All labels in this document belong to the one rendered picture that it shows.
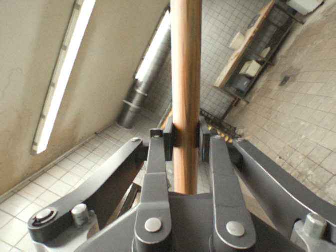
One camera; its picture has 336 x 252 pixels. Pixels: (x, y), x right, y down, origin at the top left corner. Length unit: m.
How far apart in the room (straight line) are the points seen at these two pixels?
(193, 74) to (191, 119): 0.05
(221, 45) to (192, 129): 5.20
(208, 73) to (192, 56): 5.05
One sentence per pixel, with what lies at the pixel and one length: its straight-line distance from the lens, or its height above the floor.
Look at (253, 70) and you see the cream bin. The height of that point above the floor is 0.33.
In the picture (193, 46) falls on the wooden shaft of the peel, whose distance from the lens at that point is 0.17.
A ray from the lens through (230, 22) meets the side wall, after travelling 5.53.
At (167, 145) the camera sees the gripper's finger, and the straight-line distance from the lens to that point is 0.16.
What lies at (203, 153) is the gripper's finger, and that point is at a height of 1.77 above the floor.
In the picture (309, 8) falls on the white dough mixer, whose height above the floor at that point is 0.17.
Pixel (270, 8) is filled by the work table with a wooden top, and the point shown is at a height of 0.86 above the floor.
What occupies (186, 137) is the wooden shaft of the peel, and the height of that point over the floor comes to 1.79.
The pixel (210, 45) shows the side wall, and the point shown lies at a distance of 5.30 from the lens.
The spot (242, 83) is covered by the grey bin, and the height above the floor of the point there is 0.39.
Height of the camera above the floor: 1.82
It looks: 4 degrees down
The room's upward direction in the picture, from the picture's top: 61 degrees counter-clockwise
